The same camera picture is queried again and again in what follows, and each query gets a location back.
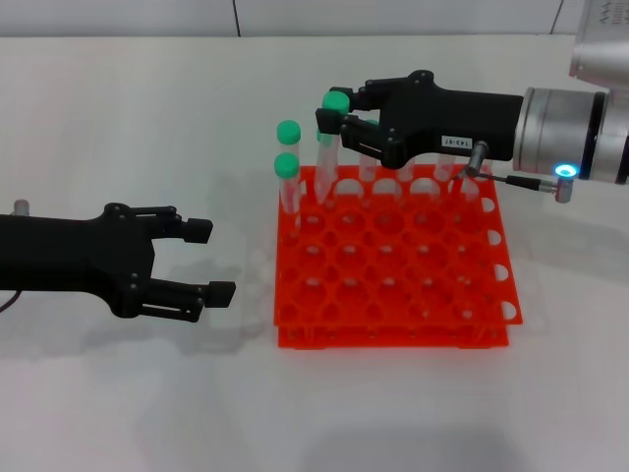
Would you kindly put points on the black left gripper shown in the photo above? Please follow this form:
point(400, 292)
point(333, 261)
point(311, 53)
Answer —
point(74, 255)

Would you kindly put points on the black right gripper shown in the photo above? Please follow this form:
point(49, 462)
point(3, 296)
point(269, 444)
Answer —
point(442, 123)

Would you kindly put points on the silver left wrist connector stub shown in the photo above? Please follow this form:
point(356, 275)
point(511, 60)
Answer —
point(21, 206)

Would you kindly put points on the clear test tube green cap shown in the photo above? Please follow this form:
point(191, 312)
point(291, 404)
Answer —
point(288, 132)
point(444, 169)
point(335, 102)
point(368, 172)
point(320, 135)
point(286, 165)
point(407, 177)
point(472, 189)

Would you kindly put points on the orange plastic test tube rack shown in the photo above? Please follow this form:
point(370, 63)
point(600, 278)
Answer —
point(393, 341)

